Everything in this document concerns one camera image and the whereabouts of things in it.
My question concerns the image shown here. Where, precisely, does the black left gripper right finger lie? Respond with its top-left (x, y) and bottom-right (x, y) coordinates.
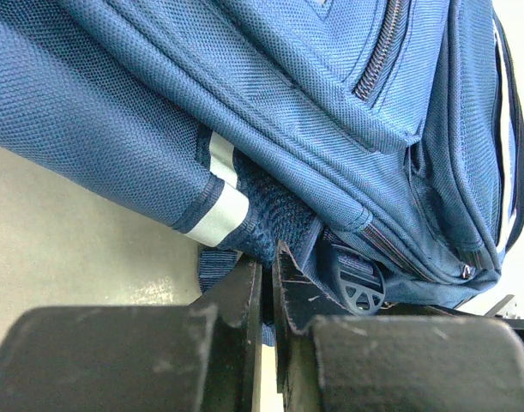
top-left (272, 244), bottom-right (524, 411)

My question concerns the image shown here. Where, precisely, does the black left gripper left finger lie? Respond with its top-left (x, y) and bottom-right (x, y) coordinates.
top-left (0, 257), bottom-right (262, 411)

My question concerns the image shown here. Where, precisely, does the navy blue student backpack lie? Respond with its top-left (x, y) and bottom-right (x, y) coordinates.
top-left (0, 0), bottom-right (524, 347)

